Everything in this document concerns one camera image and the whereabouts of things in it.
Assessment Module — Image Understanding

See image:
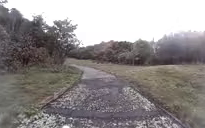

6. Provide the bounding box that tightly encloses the row of trees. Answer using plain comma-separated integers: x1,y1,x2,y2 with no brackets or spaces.
68,30,205,66

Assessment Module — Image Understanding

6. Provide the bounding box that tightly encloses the grass field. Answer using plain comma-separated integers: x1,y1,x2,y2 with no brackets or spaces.
65,58,205,128

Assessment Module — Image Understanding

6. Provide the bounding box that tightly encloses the grass verge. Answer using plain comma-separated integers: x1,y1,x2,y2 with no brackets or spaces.
0,64,84,128

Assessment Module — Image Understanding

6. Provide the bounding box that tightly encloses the wood of trees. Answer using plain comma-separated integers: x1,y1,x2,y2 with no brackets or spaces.
0,0,82,74

